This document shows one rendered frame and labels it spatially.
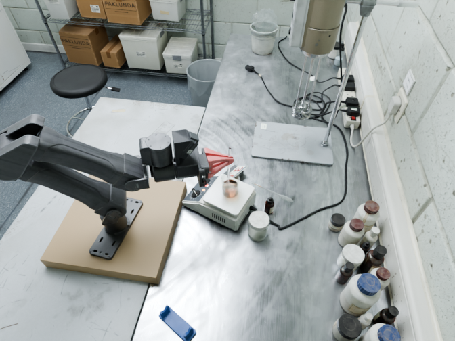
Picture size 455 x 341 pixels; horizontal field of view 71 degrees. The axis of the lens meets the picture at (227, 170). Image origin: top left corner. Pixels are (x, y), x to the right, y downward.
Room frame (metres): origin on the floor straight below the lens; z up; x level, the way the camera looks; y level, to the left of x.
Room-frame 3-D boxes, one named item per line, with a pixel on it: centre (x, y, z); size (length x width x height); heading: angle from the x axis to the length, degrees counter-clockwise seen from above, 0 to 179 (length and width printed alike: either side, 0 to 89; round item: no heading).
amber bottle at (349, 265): (0.35, -0.31, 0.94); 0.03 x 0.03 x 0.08
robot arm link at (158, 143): (0.52, 0.19, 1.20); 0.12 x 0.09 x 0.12; 102
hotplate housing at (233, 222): (0.59, 0.02, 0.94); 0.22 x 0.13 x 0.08; 60
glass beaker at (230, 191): (0.58, -0.01, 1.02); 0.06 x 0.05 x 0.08; 155
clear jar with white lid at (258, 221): (0.49, -0.09, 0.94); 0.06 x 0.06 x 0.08
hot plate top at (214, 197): (0.58, 0.00, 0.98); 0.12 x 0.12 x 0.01; 60
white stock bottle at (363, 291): (0.29, -0.33, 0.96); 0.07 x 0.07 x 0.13
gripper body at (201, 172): (0.54, 0.10, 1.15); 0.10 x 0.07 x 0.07; 14
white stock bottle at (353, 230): (0.46, -0.36, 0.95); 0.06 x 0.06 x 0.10
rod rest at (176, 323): (0.23, 0.12, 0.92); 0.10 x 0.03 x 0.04; 52
